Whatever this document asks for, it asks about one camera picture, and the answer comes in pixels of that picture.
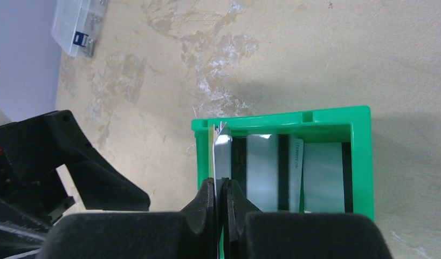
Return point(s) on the green plastic bin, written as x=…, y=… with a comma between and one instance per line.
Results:
x=346, y=124

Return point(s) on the stack of credit cards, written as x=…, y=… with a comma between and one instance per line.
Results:
x=284, y=173

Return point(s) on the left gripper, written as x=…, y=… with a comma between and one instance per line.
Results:
x=32, y=194

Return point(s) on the white striped credit card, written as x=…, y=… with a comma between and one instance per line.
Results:
x=219, y=145

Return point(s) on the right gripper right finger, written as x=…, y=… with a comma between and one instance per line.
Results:
x=251, y=233

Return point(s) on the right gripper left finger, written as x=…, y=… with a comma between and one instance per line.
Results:
x=189, y=233

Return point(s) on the clear plastic organizer box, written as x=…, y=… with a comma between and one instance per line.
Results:
x=77, y=25

